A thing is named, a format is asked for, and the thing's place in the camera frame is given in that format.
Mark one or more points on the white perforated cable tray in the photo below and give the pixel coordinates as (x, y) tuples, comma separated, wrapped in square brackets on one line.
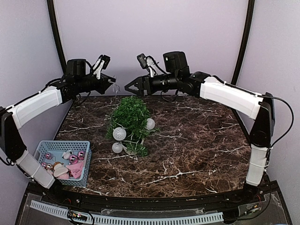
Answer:
[(84, 218)]

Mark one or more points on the light blue plastic basket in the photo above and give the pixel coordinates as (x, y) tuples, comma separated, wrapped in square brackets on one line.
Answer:
[(57, 147)]

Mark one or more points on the small green christmas tree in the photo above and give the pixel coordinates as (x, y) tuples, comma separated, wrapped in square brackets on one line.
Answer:
[(131, 111)]

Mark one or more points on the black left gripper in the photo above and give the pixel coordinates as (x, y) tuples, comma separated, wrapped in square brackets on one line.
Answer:
[(105, 82)]

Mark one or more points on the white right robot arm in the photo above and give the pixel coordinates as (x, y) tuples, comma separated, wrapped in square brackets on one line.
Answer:
[(257, 107)]

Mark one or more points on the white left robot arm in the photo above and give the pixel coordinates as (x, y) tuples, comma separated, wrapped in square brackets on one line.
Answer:
[(15, 117)]

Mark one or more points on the white ball string lights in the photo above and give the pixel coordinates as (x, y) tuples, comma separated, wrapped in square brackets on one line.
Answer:
[(131, 139)]

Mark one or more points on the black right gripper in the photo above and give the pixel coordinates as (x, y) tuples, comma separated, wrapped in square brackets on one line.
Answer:
[(141, 80)]

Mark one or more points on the pink bauble ornaments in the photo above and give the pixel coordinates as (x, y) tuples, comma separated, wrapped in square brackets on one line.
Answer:
[(72, 168)]

